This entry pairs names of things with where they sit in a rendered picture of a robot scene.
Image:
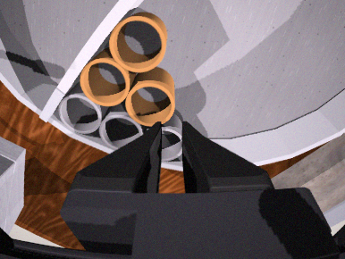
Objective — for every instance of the bronze bushing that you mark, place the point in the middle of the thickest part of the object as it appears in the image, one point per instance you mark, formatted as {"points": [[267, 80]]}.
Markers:
{"points": [[98, 89], [145, 112], [127, 58]]}

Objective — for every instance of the grey metal bushing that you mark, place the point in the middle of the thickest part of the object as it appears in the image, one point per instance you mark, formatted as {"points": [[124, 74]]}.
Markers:
{"points": [[116, 134], [78, 117], [171, 144]]}

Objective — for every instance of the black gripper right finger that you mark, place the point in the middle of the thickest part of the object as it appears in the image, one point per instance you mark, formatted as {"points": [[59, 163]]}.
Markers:
{"points": [[216, 168]]}

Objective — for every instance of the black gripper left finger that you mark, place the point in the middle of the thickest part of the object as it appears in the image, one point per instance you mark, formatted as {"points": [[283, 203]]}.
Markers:
{"points": [[128, 167]]}

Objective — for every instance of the white round turntable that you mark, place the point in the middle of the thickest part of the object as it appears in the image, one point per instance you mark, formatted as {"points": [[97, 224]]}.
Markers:
{"points": [[262, 78]]}

